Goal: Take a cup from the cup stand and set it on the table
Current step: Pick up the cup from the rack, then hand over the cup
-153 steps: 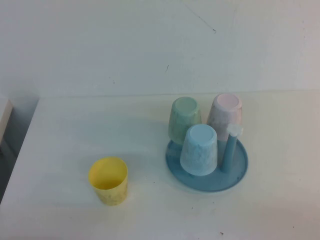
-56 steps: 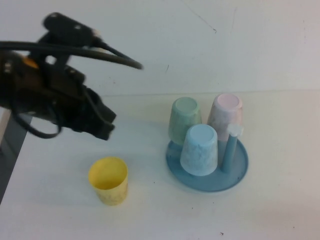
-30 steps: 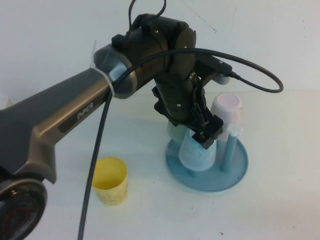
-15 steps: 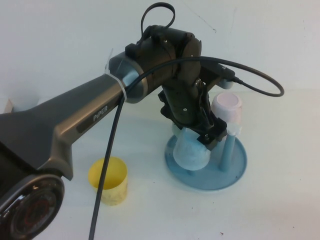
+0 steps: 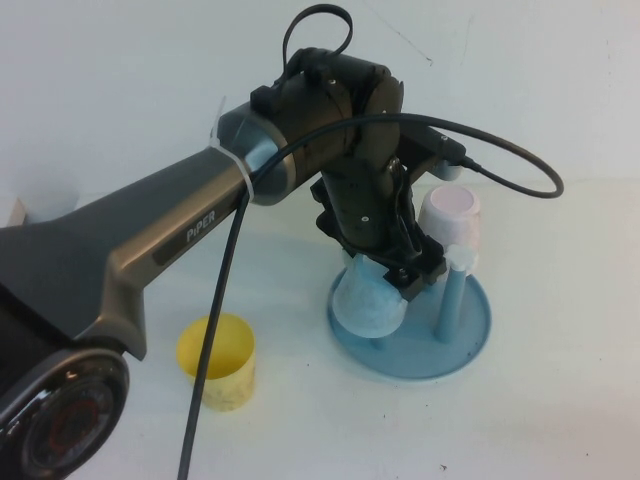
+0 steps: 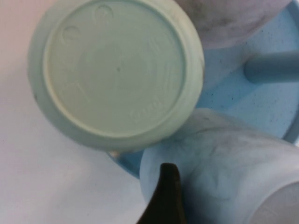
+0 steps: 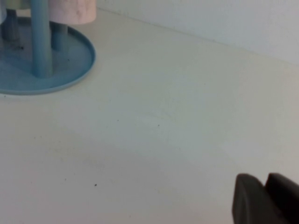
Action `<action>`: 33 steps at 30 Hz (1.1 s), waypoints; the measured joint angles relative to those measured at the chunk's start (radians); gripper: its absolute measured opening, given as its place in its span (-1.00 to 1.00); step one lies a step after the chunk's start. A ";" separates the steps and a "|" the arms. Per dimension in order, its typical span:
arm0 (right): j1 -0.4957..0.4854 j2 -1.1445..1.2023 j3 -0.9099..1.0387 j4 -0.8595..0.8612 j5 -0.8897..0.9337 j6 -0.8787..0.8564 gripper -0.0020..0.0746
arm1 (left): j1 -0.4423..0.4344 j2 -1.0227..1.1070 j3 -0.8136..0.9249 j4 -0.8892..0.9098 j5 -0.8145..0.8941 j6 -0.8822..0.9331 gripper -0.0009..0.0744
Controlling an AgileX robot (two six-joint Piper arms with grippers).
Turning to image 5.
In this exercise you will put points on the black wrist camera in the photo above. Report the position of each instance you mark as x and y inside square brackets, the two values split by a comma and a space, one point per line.
[430, 145]

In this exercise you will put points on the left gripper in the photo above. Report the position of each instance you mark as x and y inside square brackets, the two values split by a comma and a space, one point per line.
[360, 210]

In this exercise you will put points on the pink marbled plastic cup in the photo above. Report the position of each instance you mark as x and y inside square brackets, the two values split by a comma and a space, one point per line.
[450, 210]

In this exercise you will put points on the blue marbled plastic cup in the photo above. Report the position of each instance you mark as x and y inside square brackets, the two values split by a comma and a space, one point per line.
[365, 305]

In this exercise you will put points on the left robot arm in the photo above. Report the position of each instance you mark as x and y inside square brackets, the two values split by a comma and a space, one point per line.
[150, 220]

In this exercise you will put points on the blue cup stand with pegs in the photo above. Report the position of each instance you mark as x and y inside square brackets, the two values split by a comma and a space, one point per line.
[425, 360]

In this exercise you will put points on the white zip tie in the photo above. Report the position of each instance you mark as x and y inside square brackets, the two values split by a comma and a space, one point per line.
[240, 165]

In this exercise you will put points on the yellow plastic cup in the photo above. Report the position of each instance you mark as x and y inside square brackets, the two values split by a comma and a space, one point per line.
[230, 345]

